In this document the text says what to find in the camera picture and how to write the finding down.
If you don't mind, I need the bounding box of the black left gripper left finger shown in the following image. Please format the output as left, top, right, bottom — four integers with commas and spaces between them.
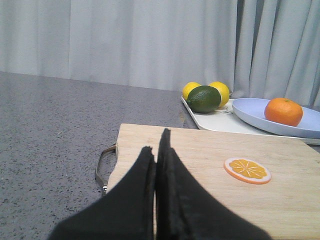
49, 146, 156, 240

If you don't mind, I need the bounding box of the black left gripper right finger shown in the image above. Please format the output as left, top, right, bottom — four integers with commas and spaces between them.
156, 129, 271, 240

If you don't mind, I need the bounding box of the light blue round plate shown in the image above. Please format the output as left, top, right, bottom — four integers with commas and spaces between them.
231, 98, 320, 140

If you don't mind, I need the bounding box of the orange fruit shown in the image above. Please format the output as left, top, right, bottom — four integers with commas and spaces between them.
264, 98, 304, 127

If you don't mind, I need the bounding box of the cream rectangular tray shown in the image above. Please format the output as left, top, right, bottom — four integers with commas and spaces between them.
182, 99, 320, 145

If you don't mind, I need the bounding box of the orange slice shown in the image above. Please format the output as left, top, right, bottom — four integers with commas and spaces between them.
223, 157, 272, 185

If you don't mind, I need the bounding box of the wooden cutting board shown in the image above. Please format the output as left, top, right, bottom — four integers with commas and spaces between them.
104, 122, 320, 240

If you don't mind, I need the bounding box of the dark green lime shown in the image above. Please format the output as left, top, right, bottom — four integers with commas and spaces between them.
186, 85, 222, 114

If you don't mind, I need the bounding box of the yellow lemon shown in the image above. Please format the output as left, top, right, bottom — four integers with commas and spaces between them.
182, 81, 201, 100
209, 81, 230, 108

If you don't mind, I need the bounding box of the grey curtain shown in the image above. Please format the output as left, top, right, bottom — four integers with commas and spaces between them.
0, 0, 320, 107

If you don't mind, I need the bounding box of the cutting board metal handle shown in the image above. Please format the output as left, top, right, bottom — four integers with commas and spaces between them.
94, 144, 118, 196

